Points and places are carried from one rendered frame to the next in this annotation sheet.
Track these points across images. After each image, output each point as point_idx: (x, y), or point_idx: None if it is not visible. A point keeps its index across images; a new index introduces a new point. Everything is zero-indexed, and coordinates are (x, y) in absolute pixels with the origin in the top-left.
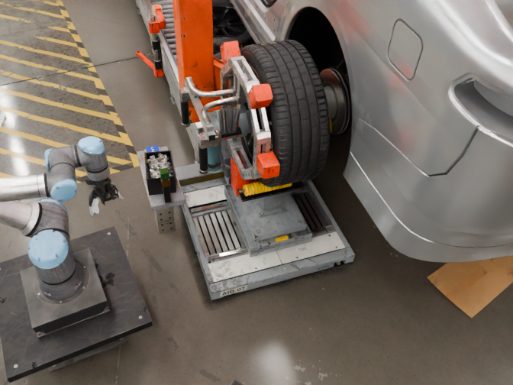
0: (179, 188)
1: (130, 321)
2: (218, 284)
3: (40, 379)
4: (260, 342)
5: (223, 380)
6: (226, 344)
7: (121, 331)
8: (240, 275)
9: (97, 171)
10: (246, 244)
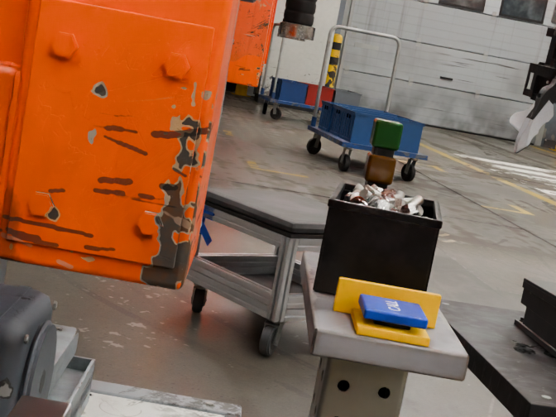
0: (309, 262)
1: (467, 307)
2: (213, 407)
3: None
4: (162, 379)
5: (269, 378)
6: (237, 399)
7: (485, 306)
8: (144, 402)
9: None
10: (84, 397)
